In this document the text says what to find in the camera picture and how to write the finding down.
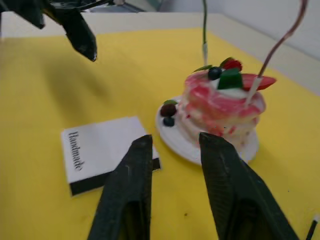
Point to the thin pink curved candle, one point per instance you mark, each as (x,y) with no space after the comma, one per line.
(280,42)

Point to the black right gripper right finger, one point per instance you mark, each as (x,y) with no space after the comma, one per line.
(225,180)

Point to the thin green candle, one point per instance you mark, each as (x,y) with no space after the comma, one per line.
(205,25)

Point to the pink layered berry cake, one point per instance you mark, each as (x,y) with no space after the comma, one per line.
(215,107)

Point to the white round plate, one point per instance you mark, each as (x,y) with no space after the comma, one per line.
(175,140)

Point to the dark matchstick with white tip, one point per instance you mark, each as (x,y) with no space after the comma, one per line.
(312,228)

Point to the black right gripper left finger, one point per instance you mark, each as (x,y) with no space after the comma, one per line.
(130,190)

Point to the yellow table mat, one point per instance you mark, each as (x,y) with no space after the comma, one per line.
(37,112)

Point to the white matchbox with Handmade print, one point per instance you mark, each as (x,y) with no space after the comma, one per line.
(100,145)

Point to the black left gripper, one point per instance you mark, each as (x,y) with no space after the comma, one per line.
(62,5)

